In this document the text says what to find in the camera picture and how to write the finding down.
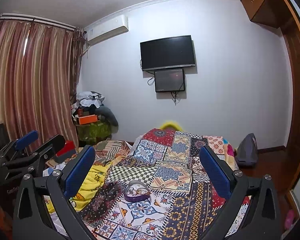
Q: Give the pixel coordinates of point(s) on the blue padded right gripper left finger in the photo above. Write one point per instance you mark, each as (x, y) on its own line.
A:
(31, 219)

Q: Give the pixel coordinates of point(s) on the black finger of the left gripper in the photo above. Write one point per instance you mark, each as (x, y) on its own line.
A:
(45, 152)

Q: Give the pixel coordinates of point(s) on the small black wall monitor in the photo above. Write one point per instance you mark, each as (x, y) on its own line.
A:
(171, 80)

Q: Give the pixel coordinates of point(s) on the orange box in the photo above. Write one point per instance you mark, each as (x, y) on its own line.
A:
(82, 120)

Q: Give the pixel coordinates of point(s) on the green patterned covered cabinet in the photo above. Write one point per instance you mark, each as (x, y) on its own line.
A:
(93, 133)

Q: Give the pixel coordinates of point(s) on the striped blanket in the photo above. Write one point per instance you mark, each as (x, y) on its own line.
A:
(107, 150)

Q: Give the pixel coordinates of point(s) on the black wall television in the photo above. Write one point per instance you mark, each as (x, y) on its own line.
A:
(170, 52)

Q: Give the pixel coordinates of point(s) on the white curtain rail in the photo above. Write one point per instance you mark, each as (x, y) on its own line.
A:
(23, 17)

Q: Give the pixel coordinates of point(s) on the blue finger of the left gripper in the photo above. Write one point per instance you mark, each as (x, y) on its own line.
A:
(26, 140)

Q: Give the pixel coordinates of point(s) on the purple jewelry tray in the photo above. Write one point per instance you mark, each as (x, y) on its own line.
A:
(136, 191)

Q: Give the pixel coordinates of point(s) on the brown wooden wardrobe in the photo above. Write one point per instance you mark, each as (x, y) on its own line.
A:
(281, 14)

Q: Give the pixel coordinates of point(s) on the pile of clothes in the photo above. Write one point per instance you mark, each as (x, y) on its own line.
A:
(92, 102)

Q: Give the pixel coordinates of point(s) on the white wall air conditioner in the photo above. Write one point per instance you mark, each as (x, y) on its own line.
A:
(103, 31)

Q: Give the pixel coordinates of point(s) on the grey backpack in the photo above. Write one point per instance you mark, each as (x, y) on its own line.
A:
(246, 154)

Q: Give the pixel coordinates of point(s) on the yellow cartoon blanket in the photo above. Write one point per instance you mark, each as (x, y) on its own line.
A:
(93, 181)

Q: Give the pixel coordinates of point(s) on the pink slipper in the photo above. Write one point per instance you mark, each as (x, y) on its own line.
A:
(289, 220)

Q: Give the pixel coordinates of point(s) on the yellow plush item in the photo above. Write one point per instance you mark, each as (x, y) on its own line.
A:
(171, 125)

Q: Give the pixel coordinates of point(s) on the red box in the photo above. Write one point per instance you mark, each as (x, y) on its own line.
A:
(67, 151)

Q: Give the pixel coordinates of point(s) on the colourful patchwork bedspread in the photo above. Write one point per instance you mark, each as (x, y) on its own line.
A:
(183, 201)

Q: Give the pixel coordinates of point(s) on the striped red beige curtain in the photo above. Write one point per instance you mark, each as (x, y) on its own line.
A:
(39, 73)

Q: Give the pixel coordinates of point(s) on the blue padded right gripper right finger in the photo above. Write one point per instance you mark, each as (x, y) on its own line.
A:
(262, 220)

